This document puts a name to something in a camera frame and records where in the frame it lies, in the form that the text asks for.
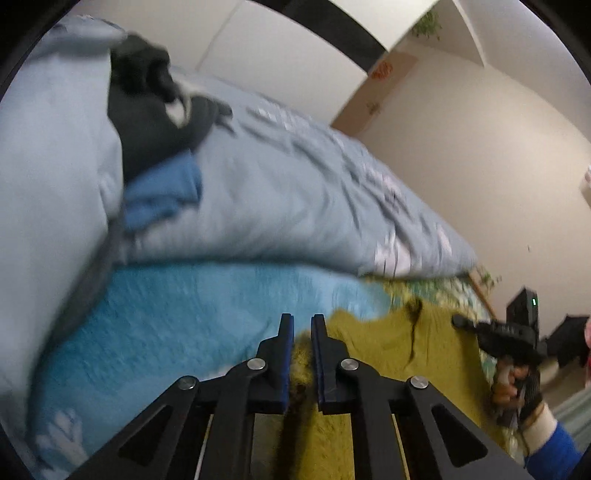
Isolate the dark cord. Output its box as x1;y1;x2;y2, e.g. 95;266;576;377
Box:
404;298;426;369

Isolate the yellow-green fleece garment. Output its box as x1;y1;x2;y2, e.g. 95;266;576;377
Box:
252;298;527;480

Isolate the light blue printed duvet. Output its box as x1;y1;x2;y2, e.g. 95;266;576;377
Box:
121;74;482;281

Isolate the person's right forearm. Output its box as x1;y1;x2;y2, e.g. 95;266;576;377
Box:
521;406;588;480

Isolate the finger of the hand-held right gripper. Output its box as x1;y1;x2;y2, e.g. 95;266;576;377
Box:
451;314;482;334

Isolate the blue garment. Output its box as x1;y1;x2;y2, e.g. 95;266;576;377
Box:
122;152;204;232

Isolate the light blue pillow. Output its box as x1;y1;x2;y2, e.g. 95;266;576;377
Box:
0;18;131;398

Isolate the person's right hand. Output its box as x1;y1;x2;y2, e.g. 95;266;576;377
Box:
490;359;561;433

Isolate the grey cloth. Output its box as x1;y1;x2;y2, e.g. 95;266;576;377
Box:
44;216;131;352

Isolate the turquoise fuzzy blanket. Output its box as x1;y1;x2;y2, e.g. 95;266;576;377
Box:
28;263;398;478

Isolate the small leafy plant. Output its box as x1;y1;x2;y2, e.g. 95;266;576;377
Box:
475;264;505;292

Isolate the orange wall poster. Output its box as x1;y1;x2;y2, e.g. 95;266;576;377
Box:
369;50;419;82

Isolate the hanging green plant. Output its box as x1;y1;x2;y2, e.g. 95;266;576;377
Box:
411;9;443;40

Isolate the black garment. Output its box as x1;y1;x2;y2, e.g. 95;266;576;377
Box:
107;34;234;180

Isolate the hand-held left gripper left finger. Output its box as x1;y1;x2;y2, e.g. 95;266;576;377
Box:
69;314;295;480

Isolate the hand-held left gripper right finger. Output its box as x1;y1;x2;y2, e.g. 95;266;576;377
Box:
311;314;532;480

